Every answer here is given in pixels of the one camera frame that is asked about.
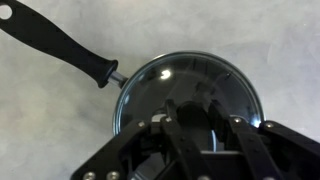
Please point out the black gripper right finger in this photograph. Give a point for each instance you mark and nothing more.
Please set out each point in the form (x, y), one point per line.
(253, 150)

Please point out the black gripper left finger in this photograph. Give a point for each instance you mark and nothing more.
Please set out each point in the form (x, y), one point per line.
(173, 140)

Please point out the glass lid with black knob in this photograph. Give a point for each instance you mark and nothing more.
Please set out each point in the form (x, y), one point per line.
(186, 76)

